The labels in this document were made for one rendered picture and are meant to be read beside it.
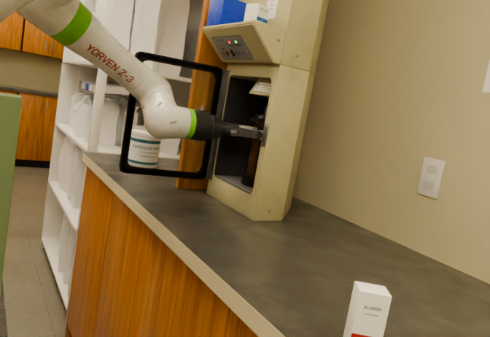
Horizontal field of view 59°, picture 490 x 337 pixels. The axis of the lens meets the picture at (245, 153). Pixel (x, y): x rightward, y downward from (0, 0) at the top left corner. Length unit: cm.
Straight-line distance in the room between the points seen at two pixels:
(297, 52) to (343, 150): 49
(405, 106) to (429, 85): 10
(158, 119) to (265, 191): 38
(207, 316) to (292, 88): 69
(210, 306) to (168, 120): 52
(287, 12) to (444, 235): 78
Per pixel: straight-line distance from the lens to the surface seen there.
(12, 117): 66
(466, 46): 143
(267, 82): 140
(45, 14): 116
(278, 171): 134
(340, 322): 83
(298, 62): 133
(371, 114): 159
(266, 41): 127
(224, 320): 96
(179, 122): 127
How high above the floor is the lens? 129
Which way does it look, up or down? 7 degrees down
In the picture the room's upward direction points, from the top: 10 degrees clockwise
